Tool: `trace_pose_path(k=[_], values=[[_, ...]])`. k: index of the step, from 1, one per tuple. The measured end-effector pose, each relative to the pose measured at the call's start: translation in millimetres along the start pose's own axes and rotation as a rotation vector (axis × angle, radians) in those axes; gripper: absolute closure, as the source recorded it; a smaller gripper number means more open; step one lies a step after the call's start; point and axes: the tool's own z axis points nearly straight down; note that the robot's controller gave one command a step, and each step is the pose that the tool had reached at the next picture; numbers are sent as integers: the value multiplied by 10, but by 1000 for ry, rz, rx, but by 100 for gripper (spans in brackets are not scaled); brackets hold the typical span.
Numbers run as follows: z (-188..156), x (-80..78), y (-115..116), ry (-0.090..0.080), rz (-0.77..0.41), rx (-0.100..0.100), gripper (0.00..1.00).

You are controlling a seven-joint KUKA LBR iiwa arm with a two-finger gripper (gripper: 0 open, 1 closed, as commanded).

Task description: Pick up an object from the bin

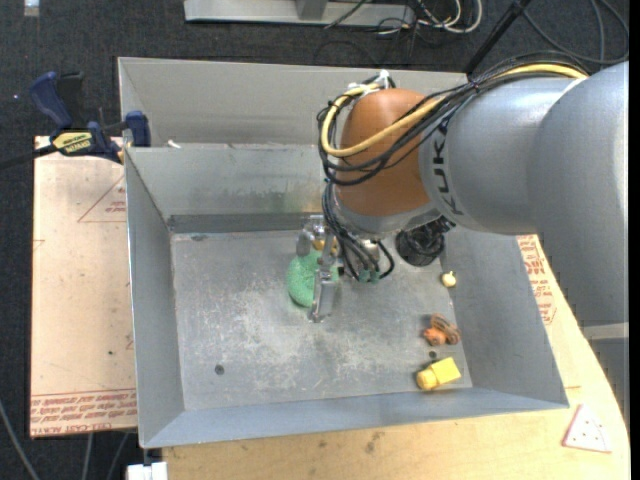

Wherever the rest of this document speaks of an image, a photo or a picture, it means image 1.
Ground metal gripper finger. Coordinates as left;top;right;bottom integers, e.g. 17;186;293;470
296;228;317;259
308;262;342;325

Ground green rounded lump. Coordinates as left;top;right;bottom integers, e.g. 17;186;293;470
285;251;327;310

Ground grey metal bin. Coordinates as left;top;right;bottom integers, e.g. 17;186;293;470
117;56;571;450

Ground orange brown toy animal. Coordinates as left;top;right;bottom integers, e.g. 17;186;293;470
421;313;463;347

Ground yellow plastic toy block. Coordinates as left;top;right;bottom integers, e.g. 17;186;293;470
415;356;463;392

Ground brown cardboard board, red print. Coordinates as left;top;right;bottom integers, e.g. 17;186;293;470
29;135;559;440

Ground white triangular pad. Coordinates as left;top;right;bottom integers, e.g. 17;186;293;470
561;403;613;454

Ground black cylinder on white bracket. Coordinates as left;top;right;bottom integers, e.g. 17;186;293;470
394;220;447;268

